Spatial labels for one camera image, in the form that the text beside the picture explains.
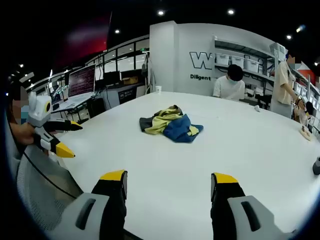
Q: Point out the grey mesh office chair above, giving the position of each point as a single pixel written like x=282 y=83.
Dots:
x=42 y=200

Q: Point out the black cabinet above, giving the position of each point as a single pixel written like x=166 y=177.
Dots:
x=128 y=94

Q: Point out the small white object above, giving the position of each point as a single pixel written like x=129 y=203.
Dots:
x=257 y=108

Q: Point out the white computer desk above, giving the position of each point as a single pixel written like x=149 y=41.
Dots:
x=75 y=102

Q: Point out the dark computer monitor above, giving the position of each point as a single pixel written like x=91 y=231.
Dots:
x=111 y=78

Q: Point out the white storage bin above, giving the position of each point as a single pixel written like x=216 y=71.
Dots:
x=222 y=59
x=237 y=61
x=251 y=64

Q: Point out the round ceiling light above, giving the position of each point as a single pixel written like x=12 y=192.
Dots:
x=117 y=31
x=230 y=11
x=289 y=37
x=160 y=12

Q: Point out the monitor with red text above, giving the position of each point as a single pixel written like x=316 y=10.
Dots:
x=82 y=80

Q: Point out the yellow blue grey garment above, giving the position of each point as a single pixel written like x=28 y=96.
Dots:
x=172 y=125

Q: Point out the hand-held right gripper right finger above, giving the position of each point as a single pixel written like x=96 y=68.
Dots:
x=225 y=200

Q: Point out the person's left hand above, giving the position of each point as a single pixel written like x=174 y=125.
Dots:
x=23 y=135

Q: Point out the grey metal storage shelf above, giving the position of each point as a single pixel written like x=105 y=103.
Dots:
x=250 y=50

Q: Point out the white paper cup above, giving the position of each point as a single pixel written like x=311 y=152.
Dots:
x=158 y=89

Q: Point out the small beige wooden object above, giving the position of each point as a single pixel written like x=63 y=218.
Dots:
x=306 y=133

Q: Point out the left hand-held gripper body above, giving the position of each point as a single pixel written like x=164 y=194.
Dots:
x=38 y=111

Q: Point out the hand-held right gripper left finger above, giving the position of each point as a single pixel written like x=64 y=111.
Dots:
x=110 y=200

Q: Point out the dark grey object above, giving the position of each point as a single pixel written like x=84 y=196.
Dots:
x=316 y=167

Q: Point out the cardboard box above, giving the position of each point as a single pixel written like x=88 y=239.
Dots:
x=130 y=80

